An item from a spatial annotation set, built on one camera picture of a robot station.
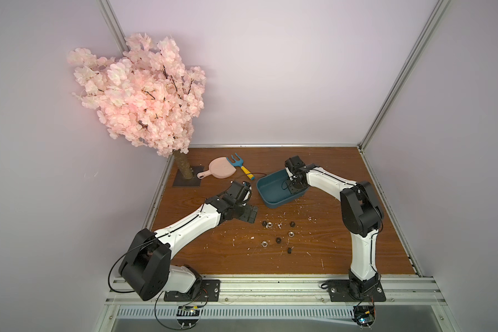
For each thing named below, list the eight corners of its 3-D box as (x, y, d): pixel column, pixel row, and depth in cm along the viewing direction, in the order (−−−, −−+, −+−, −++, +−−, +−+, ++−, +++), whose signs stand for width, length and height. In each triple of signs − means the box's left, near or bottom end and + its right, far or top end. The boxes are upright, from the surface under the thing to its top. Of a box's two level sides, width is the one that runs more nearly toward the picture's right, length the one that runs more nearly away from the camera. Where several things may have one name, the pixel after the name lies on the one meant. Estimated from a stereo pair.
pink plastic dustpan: (198, 178, 109) (196, 176, 107) (202, 159, 118) (201, 156, 116) (235, 178, 109) (234, 176, 107) (236, 159, 118) (236, 156, 116)
